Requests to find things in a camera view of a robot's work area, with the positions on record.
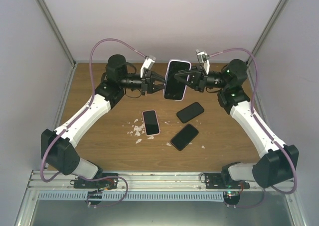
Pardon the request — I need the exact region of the aluminium rail frame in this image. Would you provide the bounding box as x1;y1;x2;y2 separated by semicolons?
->
15;171;307;226

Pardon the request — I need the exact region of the grey slotted cable duct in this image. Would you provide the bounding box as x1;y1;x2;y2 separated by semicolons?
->
38;191;224;202

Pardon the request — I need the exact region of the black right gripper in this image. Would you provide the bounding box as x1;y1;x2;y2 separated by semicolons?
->
172;65;227;94

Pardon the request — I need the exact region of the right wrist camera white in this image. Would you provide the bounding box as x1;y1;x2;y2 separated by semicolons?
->
196;49;210;75

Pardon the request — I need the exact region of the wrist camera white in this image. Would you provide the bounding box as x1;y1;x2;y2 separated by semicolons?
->
196;49;210;75
140;55;156;78

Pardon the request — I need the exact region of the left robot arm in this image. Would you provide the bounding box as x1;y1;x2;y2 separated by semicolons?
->
41;54;165;188

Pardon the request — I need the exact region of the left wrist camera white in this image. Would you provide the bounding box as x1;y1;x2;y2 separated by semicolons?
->
140;55;156;78

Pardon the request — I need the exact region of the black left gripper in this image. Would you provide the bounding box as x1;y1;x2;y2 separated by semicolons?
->
121;70;172;96

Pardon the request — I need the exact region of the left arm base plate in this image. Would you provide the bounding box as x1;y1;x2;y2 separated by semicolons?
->
69;173;119;206

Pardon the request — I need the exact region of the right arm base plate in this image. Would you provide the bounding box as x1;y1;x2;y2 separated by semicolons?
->
199;171;251;208

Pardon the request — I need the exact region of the black phone upper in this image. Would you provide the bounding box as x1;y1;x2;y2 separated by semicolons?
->
176;102;204;123

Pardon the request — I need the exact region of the phone in pink case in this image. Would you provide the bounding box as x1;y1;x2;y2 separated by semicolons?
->
142;110;160;136

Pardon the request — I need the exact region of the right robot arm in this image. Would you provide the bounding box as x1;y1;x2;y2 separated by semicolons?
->
174;59;299;193

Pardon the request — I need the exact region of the black phone lower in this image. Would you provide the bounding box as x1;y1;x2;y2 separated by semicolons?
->
170;124;199;151

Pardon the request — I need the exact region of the black phone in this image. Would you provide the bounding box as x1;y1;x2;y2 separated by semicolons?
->
170;124;199;151
176;102;204;123

